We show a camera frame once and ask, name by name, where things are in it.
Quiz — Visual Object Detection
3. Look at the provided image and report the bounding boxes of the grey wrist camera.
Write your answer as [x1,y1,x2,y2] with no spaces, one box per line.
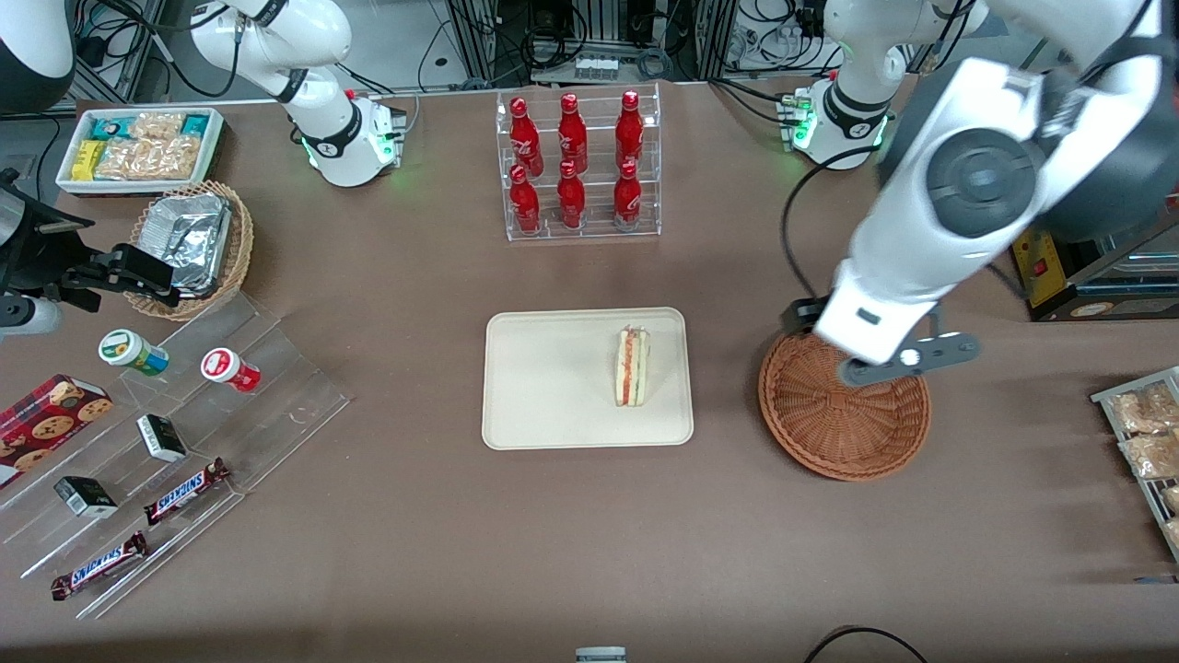
[0,295,64,338]
[836,330,983,389]

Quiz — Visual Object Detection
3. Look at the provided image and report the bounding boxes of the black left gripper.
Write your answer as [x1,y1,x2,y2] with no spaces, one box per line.
[782,296,829,339]

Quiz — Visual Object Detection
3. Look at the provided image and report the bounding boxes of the triangular sandwich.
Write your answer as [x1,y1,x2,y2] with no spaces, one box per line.
[614,324,651,408]

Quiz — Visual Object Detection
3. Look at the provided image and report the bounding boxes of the clear acrylic stepped display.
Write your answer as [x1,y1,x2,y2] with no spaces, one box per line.
[0,290,354,621]

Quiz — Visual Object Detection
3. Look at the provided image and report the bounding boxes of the snickers chocolate bar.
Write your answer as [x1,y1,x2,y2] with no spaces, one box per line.
[51,531,150,601]
[143,458,231,527]

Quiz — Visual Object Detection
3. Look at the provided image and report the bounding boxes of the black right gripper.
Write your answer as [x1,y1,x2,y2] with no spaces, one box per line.
[0,180,182,312]

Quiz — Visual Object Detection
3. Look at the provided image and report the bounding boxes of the red soda bottle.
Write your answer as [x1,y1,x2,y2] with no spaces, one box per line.
[508,97,545,178]
[556,160,588,231]
[614,89,646,171]
[556,92,590,176]
[613,158,644,228]
[509,165,543,235]

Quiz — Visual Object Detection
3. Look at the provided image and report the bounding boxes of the clear bag of pastry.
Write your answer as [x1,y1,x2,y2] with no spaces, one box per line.
[1108,382,1179,435]
[1118,431,1179,481]

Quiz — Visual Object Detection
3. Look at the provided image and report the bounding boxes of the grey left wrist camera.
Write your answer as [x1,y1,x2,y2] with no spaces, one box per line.
[836,330,983,389]

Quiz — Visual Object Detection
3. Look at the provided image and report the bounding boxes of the green lid white cup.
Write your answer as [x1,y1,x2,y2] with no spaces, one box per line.
[99,329,171,378]

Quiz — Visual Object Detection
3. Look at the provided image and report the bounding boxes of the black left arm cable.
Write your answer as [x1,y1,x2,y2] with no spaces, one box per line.
[780,145,885,303]

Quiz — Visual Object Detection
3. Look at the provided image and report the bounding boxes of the light wicker basket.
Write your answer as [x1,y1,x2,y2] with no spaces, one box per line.
[123,180,256,321]

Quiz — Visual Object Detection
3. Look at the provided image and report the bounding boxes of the clear bag of crackers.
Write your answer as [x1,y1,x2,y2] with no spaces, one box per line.
[93,112,205,181]

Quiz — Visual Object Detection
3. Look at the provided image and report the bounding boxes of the red chocolate cookie box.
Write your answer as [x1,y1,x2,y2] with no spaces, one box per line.
[0,373,115,490]

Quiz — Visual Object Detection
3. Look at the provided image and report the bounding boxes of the clear acrylic bottle rack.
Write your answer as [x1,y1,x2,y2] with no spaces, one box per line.
[496,83,662,243]

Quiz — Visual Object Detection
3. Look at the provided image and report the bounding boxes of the black machine with yellow label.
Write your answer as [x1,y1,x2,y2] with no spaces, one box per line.
[1009,184,1179,323]

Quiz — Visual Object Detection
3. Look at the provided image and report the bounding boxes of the aluminium profile frame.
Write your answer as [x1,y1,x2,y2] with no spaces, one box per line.
[445,0,740,86]

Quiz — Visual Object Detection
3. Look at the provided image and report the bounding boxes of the white plastic snack bin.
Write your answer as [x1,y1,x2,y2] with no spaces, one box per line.
[55,107,227,198]

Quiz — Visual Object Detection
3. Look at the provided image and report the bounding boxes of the brown round wicker basket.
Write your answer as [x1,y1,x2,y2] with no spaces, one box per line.
[757,327,932,483]

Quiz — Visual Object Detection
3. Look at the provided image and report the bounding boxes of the black looped cable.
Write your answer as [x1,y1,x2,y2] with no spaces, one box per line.
[803,625,929,663]

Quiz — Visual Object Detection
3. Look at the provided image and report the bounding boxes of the silver foil packets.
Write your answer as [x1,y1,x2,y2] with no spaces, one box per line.
[136,192,234,297]

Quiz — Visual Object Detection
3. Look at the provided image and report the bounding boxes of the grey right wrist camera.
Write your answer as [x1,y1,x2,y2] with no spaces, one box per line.
[0,295,64,338]

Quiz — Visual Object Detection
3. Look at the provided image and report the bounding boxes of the beige rectangular tray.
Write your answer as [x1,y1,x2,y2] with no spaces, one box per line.
[482,307,695,452]

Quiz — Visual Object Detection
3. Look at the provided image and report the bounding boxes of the small black box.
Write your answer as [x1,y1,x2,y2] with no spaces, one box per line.
[136,413,189,463]
[53,475,120,519]

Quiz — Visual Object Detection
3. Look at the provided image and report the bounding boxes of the red lid white cup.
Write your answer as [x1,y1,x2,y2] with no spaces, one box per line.
[201,347,263,394]

